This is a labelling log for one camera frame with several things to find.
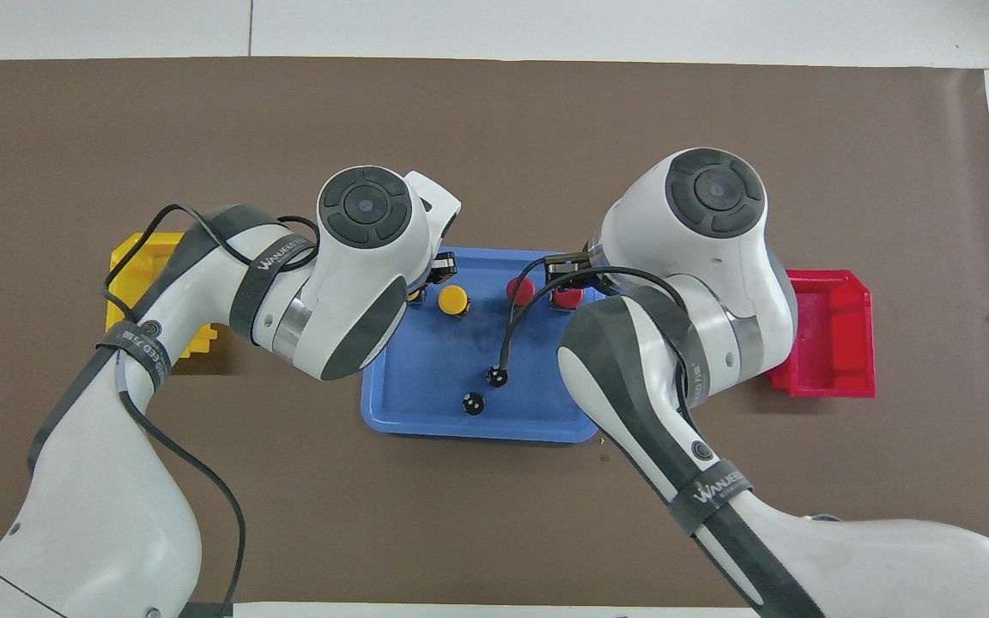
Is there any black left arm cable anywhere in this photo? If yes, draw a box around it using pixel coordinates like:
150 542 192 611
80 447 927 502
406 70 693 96
104 203 322 615

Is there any brown table mat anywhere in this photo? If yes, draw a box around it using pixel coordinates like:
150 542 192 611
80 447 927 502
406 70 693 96
0 58 989 606

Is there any blue plastic tray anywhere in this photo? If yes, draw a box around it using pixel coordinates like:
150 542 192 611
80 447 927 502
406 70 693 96
361 247 607 444

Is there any red plastic bin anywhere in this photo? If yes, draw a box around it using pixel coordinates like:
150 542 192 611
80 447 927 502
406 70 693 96
768 269 877 399

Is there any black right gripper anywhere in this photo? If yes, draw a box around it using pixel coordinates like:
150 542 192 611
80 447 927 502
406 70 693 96
543 251 604 298

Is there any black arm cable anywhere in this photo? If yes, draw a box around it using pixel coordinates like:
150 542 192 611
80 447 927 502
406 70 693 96
499 265 695 415
104 203 322 615

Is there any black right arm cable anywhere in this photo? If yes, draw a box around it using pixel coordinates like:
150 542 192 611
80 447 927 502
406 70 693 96
499 265 695 415

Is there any yellow plastic bin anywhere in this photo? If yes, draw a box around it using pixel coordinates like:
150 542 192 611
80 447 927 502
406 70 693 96
108 232 219 359

